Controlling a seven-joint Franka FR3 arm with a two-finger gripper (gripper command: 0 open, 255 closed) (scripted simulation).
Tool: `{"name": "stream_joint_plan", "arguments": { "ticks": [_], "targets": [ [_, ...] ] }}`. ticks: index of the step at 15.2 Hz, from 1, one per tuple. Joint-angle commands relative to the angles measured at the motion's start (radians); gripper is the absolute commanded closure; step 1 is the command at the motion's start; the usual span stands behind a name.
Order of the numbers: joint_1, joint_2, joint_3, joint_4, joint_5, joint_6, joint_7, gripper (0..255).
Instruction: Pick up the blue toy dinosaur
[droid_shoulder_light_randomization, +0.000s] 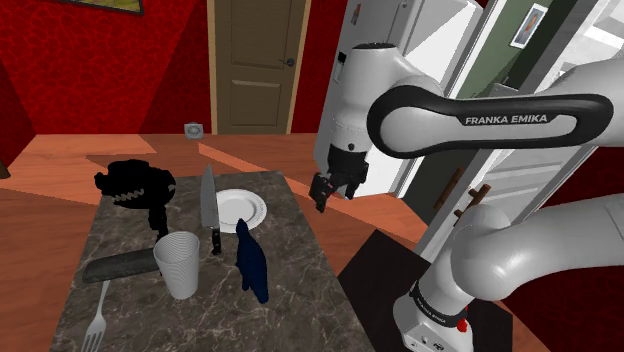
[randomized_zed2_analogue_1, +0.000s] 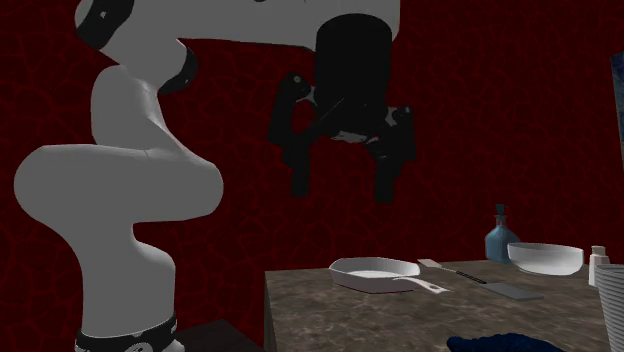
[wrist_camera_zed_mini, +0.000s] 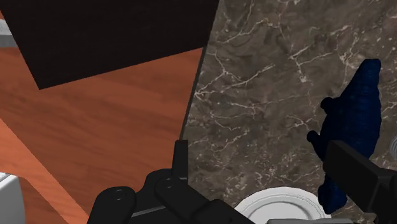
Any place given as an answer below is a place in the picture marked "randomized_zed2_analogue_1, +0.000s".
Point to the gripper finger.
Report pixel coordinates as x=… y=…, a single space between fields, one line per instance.
x=300 y=170
x=387 y=170

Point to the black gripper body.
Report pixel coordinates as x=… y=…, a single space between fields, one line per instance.
x=353 y=68

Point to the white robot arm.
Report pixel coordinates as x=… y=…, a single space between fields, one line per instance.
x=117 y=195

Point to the white frying pan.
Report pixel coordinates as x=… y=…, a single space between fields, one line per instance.
x=373 y=275

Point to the blue glass bottle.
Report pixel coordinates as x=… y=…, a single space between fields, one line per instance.
x=497 y=244

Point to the brown marbled table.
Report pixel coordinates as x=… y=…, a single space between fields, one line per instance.
x=360 y=322

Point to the white bowl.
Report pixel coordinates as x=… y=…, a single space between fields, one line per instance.
x=546 y=258

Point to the dark robot stand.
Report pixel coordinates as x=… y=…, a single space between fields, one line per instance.
x=219 y=339

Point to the dark blue rounded object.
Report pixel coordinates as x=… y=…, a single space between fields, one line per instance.
x=502 y=343

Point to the small white bottle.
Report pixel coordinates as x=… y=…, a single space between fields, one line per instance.
x=596 y=265

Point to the white ribbed container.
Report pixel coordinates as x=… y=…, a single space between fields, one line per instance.
x=613 y=307

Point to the blue wall picture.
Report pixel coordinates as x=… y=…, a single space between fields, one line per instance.
x=619 y=112

